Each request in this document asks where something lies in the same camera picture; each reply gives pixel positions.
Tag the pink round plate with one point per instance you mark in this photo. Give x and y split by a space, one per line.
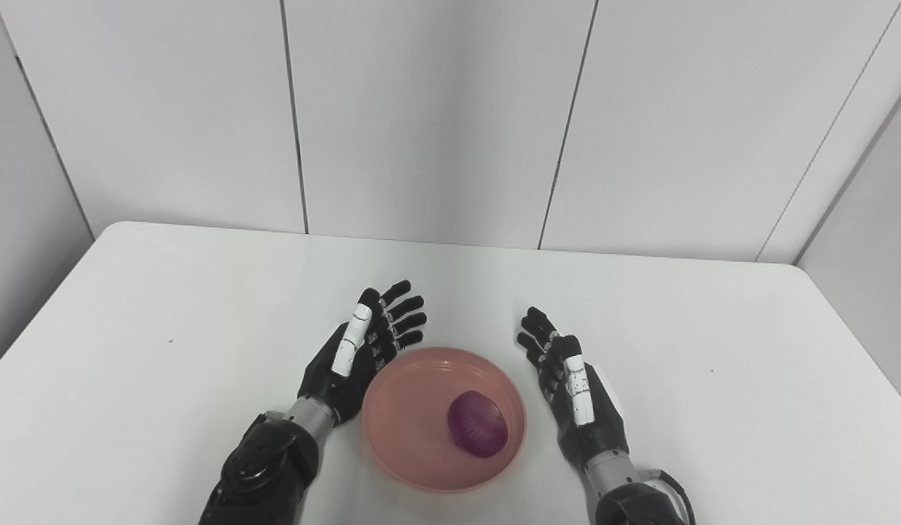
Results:
421 437

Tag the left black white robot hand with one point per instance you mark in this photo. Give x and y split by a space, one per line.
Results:
355 357

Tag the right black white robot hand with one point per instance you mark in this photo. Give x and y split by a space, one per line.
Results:
578 401

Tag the purple red onion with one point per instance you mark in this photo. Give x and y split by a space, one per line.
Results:
479 424

